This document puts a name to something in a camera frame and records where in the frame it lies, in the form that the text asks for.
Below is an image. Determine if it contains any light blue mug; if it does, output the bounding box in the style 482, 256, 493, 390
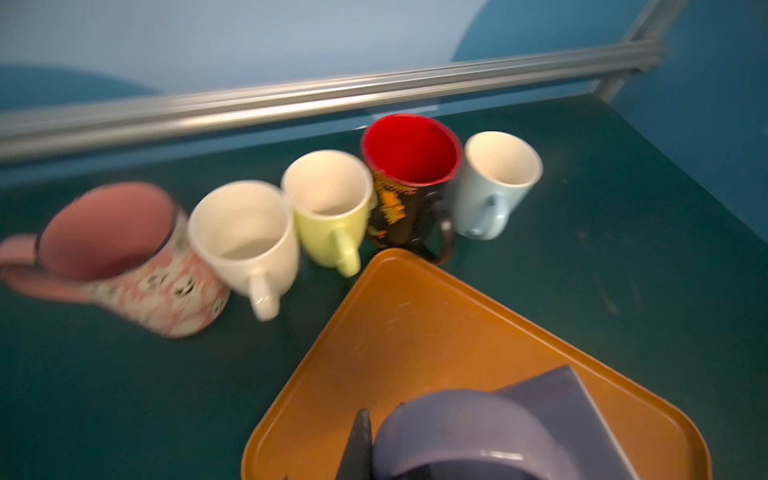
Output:
453, 131, 543, 240

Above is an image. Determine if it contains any black skull mug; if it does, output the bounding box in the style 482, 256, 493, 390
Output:
361, 113, 463, 264

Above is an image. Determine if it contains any pink ghost mug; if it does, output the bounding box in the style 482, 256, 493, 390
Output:
1, 182, 230, 338

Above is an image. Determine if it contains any lavender mug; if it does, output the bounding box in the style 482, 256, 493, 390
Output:
372, 366, 638, 479

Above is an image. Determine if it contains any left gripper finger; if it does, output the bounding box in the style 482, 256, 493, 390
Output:
335, 409, 375, 480

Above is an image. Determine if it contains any light green mug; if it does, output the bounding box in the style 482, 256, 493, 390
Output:
281, 150, 373, 278

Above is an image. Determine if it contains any aluminium frame right post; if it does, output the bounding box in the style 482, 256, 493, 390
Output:
591, 0, 689, 103

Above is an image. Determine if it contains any orange plastic tray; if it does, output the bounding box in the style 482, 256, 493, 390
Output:
241, 249, 712, 479

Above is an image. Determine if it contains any cream white mug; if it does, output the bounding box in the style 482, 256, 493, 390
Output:
187, 180, 300, 322

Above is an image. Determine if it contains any aluminium frame back bar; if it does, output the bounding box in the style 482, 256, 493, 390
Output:
0, 38, 664, 164

